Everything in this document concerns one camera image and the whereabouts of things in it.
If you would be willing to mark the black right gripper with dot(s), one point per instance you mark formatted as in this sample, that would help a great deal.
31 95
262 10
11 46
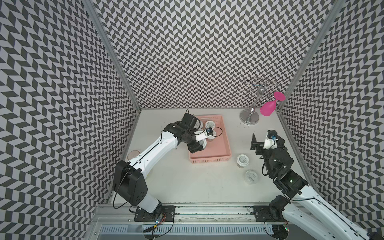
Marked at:
259 146

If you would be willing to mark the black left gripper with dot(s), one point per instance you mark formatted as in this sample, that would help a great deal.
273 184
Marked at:
195 147

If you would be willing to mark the beige yogurt cup red print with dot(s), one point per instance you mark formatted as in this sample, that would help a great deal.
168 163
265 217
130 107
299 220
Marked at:
210 124

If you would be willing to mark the clear lid yogurt cup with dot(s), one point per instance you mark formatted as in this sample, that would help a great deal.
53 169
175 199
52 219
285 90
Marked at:
251 177

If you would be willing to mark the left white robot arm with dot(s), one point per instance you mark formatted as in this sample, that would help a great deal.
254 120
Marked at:
130 177

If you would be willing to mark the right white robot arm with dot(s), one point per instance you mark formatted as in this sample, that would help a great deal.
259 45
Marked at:
299 203

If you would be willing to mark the pink perforated plastic basket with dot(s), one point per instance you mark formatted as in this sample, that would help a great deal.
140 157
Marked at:
218 150

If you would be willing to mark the chrome glass holder stand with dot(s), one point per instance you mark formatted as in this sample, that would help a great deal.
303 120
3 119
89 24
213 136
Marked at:
256 89

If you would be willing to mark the magenta plastic wine glass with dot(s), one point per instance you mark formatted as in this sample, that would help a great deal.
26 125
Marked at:
268 108

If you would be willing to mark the pink translucent cup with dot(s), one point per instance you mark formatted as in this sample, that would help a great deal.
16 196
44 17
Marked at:
132 154

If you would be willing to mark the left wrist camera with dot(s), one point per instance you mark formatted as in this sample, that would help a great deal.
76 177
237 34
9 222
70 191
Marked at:
204 134

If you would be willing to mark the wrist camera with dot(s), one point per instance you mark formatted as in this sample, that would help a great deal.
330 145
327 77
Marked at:
204 134
271 140

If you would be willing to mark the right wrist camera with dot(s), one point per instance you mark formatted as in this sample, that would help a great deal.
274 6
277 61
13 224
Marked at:
271 140

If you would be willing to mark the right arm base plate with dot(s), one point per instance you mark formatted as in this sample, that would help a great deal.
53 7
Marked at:
264 213

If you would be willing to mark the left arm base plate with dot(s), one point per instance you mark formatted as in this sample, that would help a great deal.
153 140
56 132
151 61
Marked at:
166 211

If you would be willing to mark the aluminium front rail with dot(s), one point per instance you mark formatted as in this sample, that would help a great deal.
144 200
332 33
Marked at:
207 220

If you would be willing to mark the aluminium corner post right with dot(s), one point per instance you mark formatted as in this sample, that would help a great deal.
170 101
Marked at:
320 36

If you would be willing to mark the aluminium corner post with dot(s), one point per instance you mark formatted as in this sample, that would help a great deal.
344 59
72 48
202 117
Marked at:
320 36
97 22

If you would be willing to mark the aluminium corner post left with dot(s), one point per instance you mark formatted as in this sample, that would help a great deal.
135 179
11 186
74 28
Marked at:
97 22

